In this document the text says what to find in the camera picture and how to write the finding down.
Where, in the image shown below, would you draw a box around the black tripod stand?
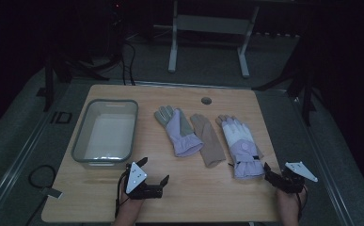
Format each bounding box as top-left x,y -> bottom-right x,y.
42,18 -> 124,113
253,18 -> 324,128

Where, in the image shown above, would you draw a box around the white metal stand frame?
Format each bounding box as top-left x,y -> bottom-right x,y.
167,0 -> 261,79

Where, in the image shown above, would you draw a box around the person's left hand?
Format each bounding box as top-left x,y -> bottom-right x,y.
113,187 -> 146,226

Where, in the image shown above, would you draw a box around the person's right hand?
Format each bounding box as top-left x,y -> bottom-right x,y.
274,184 -> 309,226

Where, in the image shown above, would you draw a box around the black hanging cables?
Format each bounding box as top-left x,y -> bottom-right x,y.
119,18 -> 137,87

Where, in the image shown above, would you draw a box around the purple and white ski glove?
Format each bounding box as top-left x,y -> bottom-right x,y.
220,116 -> 266,181

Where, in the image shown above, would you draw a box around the grey flat cable plug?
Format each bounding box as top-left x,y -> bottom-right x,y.
40,186 -> 64,200

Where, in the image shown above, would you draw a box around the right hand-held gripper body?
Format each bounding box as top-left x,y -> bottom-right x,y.
275,161 -> 319,195

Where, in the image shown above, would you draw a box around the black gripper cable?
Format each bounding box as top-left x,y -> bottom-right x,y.
114,171 -> 128,219
295,187 -> 309,221

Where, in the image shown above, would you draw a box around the black floor cable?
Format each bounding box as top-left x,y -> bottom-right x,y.
24,164 -> 58,226

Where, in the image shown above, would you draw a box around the purple glove with grey palm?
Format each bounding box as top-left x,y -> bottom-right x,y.
153,105 -> 205,158

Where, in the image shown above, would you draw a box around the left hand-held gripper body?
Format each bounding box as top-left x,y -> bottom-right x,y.
119,161 -> 165,201

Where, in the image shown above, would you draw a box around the clear plastic storage bin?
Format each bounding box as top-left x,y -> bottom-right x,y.
71,98 -> 139,170

